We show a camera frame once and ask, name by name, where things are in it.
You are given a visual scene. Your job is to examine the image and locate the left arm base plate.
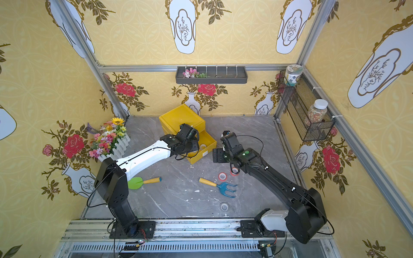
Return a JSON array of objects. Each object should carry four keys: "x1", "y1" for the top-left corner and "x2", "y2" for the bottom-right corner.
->
[{"x1": 109, "y1": 221, "x2": 156, "y2": 239}]

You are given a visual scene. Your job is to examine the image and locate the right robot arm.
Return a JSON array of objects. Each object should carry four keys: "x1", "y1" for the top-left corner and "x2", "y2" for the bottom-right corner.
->
[{"x1": 213, "y1": 131, "x2": 328, "y2": 244}]

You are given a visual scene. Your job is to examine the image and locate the grey wall shelf tray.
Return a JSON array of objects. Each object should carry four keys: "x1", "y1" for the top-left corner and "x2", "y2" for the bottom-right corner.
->
[{"x1": 175, "y1": 65, "x2": 248, "y2": 84}]

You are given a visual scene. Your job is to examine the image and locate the jar with green label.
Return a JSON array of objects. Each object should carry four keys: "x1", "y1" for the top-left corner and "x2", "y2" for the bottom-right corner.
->
[{"x1": 285, "y1": 64, "x2": 303, "y2": 87}]

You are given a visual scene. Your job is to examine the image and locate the black wire wall basket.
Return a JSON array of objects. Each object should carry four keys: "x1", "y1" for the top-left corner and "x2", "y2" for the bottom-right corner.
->
[{"x1": 274, "y1": 71, "x2": 336, "y2": 142}]

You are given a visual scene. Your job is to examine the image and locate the green trowel with yellow handle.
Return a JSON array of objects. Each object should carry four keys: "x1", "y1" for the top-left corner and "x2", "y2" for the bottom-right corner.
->
[{"x1": 128, "y1": 177, "x2": 162, "y2": 190}]

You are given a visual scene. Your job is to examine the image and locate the yellow three-drawer cabinet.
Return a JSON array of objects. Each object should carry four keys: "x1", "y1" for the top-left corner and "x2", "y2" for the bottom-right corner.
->
[{"x1": 159, "y1": 104, "x2": 217, "y2": 164}]

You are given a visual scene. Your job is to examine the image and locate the flowers in white fence planter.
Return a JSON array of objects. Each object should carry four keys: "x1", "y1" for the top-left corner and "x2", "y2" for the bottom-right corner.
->
[{"x1": 87, "y1": 117, "x2": 131, "y2": 161}]

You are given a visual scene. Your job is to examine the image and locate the red tape roll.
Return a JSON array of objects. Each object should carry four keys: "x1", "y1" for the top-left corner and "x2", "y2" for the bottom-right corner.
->
[
  {"x1": 230, "y1": 168, "x2": 239, "y2": 176},
  {"x1": 218, "y1": 173, "x2": 227, "y2": 182}
]

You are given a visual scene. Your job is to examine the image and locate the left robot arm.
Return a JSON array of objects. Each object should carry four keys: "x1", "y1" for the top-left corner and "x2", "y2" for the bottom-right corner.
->
[{"x1": 95, "y1": 124, "x2": 200, "y2": 237}]

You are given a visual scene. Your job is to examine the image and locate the pink flowers in tray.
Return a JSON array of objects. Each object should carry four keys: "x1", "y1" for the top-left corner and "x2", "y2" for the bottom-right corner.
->
[{"x1": 182, "y1": 68, "x2": 207, "y2": 78}]

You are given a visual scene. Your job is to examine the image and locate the jar with white lid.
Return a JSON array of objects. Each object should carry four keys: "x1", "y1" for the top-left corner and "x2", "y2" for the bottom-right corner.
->
[{"x1": 305, "y1": 99, "x2": 328, "y2": 126}]

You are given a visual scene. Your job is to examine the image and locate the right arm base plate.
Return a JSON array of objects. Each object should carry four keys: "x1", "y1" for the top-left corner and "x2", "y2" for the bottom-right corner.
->
[{"x1": 236, "y1": 220, "x2": 286, "y2": 238}]

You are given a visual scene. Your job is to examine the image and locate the blue rake with yellow handle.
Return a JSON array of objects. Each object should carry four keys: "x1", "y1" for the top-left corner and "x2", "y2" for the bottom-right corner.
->
[{"x1": 199, "y1": 177, "x2": 237, "y2": 198}]

